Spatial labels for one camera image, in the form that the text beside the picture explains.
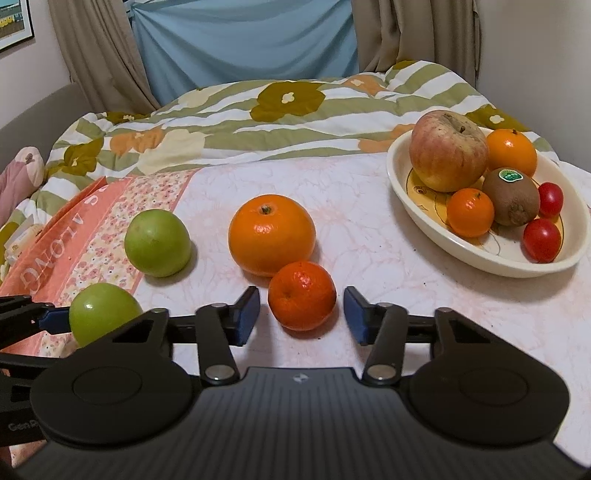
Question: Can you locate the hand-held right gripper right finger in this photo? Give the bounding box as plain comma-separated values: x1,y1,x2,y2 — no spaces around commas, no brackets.
344,285,490,386

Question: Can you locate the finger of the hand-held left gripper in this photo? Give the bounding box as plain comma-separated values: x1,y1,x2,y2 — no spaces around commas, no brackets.
0,295,72,352
0,352,63,377

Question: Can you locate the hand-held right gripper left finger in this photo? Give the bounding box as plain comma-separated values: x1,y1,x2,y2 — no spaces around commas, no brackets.
111,285,262,386

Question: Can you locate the green apple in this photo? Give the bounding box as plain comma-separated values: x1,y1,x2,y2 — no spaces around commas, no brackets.
69,283,144,348
124,209,192,278

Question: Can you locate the small mandarin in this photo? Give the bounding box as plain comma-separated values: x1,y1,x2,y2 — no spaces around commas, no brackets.
446,188,495,238
268,261,337,332

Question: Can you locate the cream bowl with bear print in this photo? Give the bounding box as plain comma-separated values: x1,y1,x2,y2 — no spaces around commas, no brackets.
386,127,591,278

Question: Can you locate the large red apple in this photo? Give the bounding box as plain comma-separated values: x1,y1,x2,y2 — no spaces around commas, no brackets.
409,110,489,193

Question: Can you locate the brown kiwi with green sticker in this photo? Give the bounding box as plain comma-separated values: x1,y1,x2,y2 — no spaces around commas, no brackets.
482,168,541,227

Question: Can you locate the red cherry tomato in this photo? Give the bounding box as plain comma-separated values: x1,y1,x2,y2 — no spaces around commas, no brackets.
523,218,563,263
538,182,564,219

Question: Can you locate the large orange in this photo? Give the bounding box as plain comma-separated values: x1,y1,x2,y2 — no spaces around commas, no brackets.
228,194,317,278
486,128,537,178

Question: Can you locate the tissue packet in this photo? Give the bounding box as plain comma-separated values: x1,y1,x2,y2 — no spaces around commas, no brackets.
8,218,46,260

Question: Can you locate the pink plush pillow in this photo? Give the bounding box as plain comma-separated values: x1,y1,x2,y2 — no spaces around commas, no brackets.
0,147,45,217

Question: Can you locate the floral striped quilt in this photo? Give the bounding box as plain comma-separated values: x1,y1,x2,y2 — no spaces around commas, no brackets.
0,60,561,273

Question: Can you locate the grey headboard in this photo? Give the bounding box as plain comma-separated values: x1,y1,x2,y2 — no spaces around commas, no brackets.
0,83,84,153

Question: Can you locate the blue cloth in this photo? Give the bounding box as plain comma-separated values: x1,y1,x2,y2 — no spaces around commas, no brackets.
130,0,360,106

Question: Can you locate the beige curtain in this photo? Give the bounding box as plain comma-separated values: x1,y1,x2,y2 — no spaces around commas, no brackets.
47,0,160,114
351,0,481,86

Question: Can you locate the wall poster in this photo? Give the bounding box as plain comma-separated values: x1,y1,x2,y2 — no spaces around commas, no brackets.
0,0,36,52

